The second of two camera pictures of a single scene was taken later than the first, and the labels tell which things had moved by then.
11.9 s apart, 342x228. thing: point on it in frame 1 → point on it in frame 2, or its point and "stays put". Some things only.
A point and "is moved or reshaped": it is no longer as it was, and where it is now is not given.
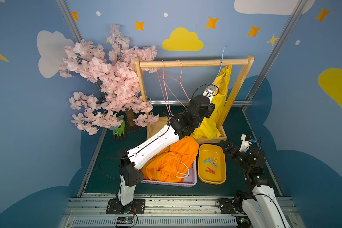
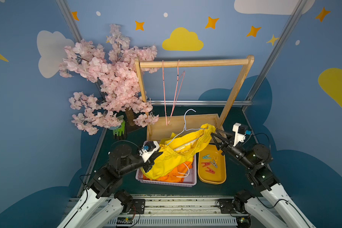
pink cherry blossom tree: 119,67 stays put
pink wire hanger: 159,73 → 180,81
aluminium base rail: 91,212 stays put
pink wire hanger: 163,78 is moved or reshaped
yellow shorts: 208,128 → 174,153
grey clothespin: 213,164 stays put
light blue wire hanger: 221,64 is moved or reshaped
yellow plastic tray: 211,164 stays put
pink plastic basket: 190,181 stays put
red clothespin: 210,170 stays put
